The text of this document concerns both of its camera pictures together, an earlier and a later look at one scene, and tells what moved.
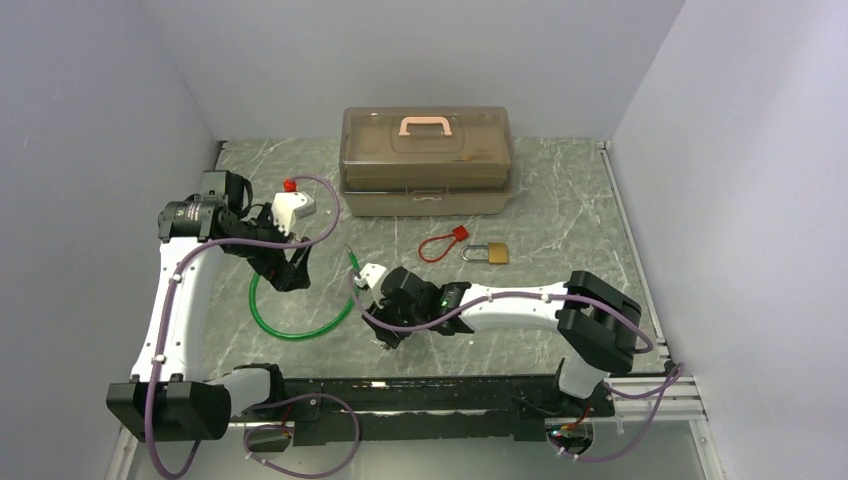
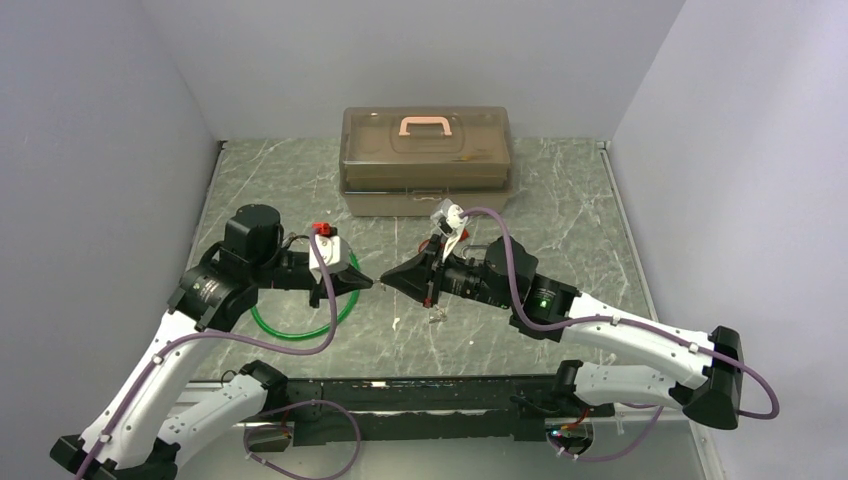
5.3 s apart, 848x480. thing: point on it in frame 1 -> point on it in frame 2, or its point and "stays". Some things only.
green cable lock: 356,269 stays
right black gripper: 386,335 -> 422,277
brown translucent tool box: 425,161 stays
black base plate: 418,409 stays
